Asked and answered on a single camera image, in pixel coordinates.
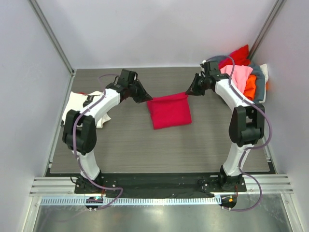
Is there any folded white t shirt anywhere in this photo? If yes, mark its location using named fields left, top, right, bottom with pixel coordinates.
left=61, top=91, right=102, bottom=127

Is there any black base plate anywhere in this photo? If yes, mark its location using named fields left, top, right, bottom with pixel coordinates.
left=73, top=173, right=247, bottom=199

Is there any red t shirt in basket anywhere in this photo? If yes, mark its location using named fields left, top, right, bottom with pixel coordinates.
left=219, top=44, right=251, bottom=69

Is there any aluminium frame post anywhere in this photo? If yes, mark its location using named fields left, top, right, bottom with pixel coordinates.
left=248, top=0, right=286, bottom=60
left=28, top=0, right=76, bottom=76

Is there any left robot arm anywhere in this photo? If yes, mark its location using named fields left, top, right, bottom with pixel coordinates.
left=62, top=69, right=152, bottom=193

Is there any white cloth in basket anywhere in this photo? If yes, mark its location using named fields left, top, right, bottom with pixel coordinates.
left=259, top=63, right=269, bottom=83

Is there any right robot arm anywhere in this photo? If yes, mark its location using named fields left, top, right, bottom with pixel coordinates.
left=186, top=61, right=265, bottom=192

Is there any pink t shirt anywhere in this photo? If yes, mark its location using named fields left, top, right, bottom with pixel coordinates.
left=220, top=65, right=253, bottom=93

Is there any left aluminium frame post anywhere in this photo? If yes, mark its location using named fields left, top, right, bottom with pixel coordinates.
left=28, top=0, right=76, bottom=76

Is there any blue laundry basket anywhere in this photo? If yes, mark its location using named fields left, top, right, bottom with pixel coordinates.
left=210, top=56, right=267, bottom=103

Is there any slotted cable duct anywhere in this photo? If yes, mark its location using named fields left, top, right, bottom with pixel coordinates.
left=41, top=196, right=221, bottom=206

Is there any right aluminium frame post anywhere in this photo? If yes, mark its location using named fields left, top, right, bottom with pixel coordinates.
left=248, top=0, right=286, bottom=60

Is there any orange t shirt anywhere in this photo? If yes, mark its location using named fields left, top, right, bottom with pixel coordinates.
left=243, top=75, right=256, bottom=101

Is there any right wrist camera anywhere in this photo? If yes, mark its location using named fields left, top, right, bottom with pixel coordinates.
left=200, top=60, right=207, bottom=69

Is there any crimson t shirt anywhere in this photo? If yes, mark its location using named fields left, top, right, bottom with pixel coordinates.
left=147, top=92, right=192, bottom=130

